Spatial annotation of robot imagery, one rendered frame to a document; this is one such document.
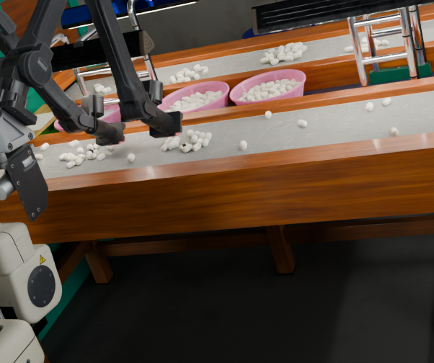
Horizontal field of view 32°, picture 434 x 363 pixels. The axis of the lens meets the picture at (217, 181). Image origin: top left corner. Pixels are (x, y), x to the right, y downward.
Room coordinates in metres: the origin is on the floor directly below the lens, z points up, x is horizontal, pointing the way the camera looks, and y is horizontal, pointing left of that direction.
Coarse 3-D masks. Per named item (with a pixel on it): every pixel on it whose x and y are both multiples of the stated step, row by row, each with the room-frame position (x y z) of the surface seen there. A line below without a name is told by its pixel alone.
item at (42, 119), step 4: (52, 112) 2.85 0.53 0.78; (40, 116) 2.85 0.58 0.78; (44, 116) 2.84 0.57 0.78; (48, 116) 2.82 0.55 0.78; (52, 116) 2.80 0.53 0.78; (40, 120) 2.79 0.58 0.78; (44, 120) 2.78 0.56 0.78; (48, 120) 2.76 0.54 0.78; (36, 124) 2.77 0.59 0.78; (40, 124) 2.75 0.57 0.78; (44, 124) 2.74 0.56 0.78; (32, 128) 2.73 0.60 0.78; (36, 128) 2.71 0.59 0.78; (40, 128) 2.70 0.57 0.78
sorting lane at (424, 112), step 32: (416, 96) 2.02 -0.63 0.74; (192, 128) 2.32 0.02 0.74; (224, 128) 2.24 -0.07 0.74; (256, 128) 2.16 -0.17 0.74; (288, 128) 2.08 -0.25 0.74; (320, 128) 2.01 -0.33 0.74; (352, 128) 1.94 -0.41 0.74; (384, 128) 1.88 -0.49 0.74; (416, 128) 1.82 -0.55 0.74; (64, 160) 2.40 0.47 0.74; (96, 160) 2.31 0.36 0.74; (160, 160) 2.15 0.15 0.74; (192, 160) 2.07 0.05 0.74
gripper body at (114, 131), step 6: (108, 126) 2.27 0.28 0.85; (114, 126) 2.31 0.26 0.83; (120, 126) 2.30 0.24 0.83; (108, 132) 2.26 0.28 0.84; (114, 132) 2.29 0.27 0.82; (120, 132) 2.29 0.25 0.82; (96, 138) 2.32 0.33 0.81; (102, 138) 2.26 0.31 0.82; (108, 138) 2.27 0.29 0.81; (114, 138) 2.29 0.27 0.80; (120, 138) 2.28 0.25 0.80
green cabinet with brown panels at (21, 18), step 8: (0, 0) 3.02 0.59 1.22; (8, 0) 3.08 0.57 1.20; (16, 0) 3.13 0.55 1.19; (24, 0) 3.18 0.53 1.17; (32, 0) 3.23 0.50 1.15; (72, 0) 3.47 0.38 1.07; (0, 8) 3.00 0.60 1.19; (8, 8) 3.07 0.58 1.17; (16, 8) 3.11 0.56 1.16; (24, 8) 3.16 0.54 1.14; (32, 8) 3.21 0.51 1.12; (16, 16) 3.09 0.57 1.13; (24, 16) 3.14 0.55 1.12; (16, 24) 3.07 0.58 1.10; (24, 24) 3.12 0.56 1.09; (16, 32) 3.05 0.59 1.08; (24, 32) 3.10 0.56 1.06; (56, 32) 3.30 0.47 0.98; (64, 32) 3.35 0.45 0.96; (72, 32) 3.41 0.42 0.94; (80, 32) 3.44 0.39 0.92; (72, 40) 3.39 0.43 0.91; (0, 56) 2.91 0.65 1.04; (32, 88) 3.00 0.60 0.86
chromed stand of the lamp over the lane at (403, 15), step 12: (408, 12) 2.10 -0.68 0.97; (348, 24) 2.17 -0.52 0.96; (360, 24) 2.15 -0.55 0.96; (372, 24) 2.14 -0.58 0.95; (408, 24) 2.10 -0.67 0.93; (408, 36) 2.10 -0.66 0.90; (360, 48) 2.16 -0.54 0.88; (408, 48) 2.10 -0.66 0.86; (360, 60) 2.16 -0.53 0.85; (372, 60) 2.15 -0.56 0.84; (384, 60) 2.13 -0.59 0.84; (408, 60) 2.10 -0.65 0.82; (360, 72) 2.16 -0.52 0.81; (360, 84) 2.17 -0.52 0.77
